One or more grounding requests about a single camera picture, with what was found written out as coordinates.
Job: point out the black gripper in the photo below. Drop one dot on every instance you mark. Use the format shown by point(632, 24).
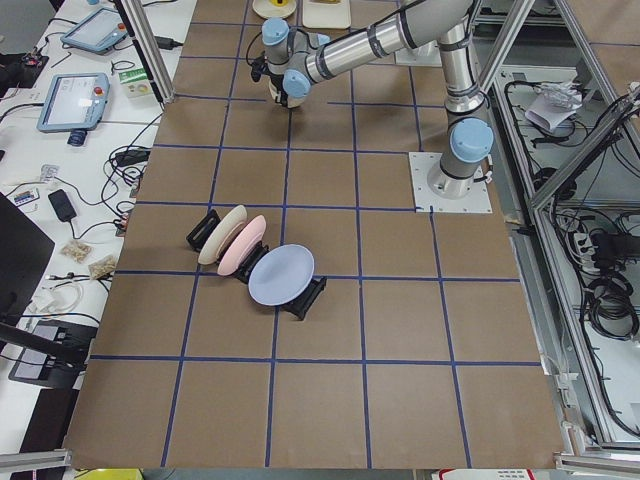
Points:
point(280, 96)

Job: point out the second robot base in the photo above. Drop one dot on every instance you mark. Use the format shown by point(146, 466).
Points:
point(426, 56)

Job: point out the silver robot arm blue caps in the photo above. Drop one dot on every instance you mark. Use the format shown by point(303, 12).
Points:
point(294, 60)

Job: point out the beige tray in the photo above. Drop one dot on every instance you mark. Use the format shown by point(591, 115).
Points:
point(326, 14)

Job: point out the beige plate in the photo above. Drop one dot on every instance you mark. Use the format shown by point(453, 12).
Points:
point(223, 234)

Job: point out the pink plate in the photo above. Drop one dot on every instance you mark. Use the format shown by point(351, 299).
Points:
point(242, 245)

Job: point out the green white small box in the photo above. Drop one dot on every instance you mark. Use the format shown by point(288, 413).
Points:
point(135, 83)

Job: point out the black dish rack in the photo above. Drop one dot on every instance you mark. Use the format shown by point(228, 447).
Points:
point(298, 307)

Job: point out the lavender blue plate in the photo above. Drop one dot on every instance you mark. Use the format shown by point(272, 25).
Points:
point(281, 275)

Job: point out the far teach pendant tablet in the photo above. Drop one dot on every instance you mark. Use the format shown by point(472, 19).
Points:
point(97, 33)

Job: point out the teach pendant tablet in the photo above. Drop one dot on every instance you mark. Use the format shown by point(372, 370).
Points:
point(97, 33)
point(74, 102)

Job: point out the dark blue round cap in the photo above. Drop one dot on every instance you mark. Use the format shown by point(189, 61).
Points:
point(77, 137)

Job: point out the near teach pendant tablet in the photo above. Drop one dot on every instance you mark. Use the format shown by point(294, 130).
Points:
point(74, 102)

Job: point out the black power adapter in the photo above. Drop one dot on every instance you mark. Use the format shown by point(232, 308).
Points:
point(62, 206)

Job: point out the bag of nuts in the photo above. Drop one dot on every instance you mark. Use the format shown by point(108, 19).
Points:
point(103, 268)
point(76, 250)

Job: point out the crumpled white paper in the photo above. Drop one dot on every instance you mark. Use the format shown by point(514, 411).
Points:
point(554, 103)

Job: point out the black monitor stand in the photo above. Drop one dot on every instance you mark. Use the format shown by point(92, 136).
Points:
point(54, 354)

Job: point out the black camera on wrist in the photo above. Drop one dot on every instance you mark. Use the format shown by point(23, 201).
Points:
point(258, 68)

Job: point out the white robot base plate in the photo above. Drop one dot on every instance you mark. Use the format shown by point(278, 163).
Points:
point(435, 192)

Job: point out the aluminium frame post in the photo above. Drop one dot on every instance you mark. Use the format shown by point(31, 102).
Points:
point(139, 29)

